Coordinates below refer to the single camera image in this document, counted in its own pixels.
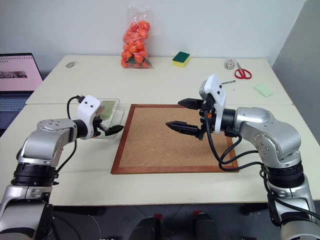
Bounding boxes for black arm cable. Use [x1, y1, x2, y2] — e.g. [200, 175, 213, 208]
[53, 95, 85, 176]
[202, 109, 267, 174]

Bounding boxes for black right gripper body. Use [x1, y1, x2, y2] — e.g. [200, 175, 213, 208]
[197, 96, 217, 141]

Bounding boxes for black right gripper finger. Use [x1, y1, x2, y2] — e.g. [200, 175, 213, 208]
[177, 98, 204, 110]
[165, 120, 201, 137]

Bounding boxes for clear plastic tray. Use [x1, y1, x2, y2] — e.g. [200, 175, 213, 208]
[93, 98, 126, 139]

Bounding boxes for light green paper note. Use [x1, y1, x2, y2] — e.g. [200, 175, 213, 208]
[100, 99, 116, 121]

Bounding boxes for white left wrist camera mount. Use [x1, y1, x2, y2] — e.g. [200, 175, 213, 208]
[75, 94, 105, 141]

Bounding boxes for open laptop with pink screen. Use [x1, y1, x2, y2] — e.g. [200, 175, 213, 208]
[0, 52, 44, 113]

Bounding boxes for cork board with wooden frame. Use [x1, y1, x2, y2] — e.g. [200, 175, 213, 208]
[110, 103, 240, 175]

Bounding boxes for dark rounded shape with red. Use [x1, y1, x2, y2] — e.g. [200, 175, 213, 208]
[134, 213, 164, 240]
[191, 210, 218, 240]

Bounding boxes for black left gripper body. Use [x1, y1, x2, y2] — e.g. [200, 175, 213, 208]
[92, 117, 109, 138]

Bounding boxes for yellow and green sponge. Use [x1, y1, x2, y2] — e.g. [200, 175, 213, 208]
[171, 51, 191, 69]

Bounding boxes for grey partition panel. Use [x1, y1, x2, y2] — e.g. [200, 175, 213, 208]
[271, 0, 320, 153]

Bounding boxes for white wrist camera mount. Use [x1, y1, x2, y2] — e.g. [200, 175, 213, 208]
[75, 94, 105, 141]
[198, 73, 228, 135]

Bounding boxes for light green sticky note pad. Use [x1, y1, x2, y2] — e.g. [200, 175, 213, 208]
[253, 83, 274, 97]

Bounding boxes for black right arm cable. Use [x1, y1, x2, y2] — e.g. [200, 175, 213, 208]
[202, 109, 267, 174]

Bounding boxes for clear glass cup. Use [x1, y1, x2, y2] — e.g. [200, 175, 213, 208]
[223, 57, 237, 70]

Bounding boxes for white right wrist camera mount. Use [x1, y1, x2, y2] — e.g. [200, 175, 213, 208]
[198, 73, 228, 135]

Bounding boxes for red handled scissors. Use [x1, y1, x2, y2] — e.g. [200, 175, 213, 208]
[233, 62, 253, 81]

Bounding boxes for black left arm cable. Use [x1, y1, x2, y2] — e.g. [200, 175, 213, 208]
[53, 95, 85, 176]

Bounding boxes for plastic bag of oranges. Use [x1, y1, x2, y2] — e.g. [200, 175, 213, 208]
[120, 4, 154, 70]

